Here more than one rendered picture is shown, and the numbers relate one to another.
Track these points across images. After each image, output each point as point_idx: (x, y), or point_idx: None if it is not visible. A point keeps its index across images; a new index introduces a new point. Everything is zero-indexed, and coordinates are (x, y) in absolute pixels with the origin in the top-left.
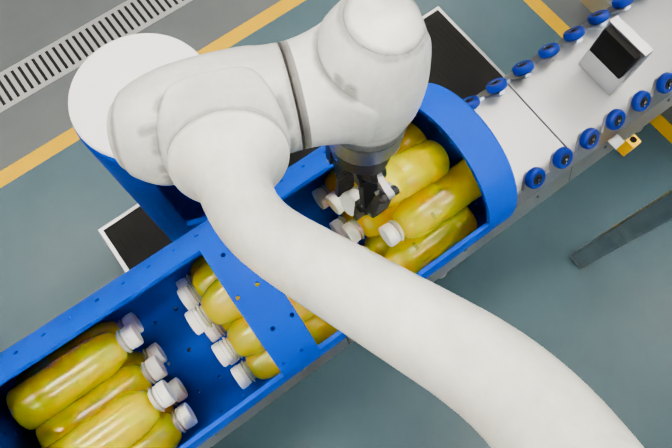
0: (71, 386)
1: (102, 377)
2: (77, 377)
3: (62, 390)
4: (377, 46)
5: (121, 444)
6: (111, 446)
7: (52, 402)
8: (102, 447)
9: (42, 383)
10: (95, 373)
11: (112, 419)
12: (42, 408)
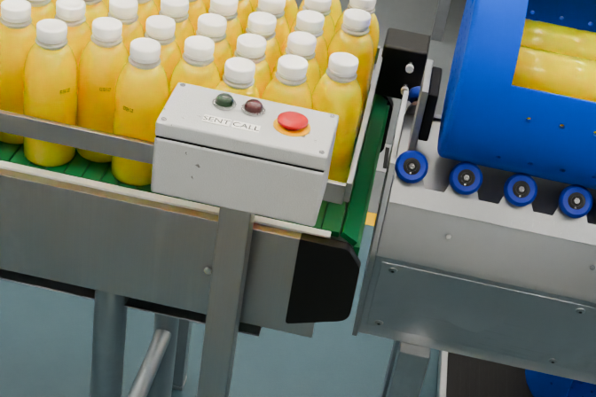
0: (568, 39)
1: (594, 58)
2: (578, 38)
3: (559, 35)
4: None
5: (587, 81)
6: (579, 73)
7: (544, 37)
8: (572, 67)
9: (547, 23)
10: (594, 48)
11: (595, 61)
12: (532, 35)
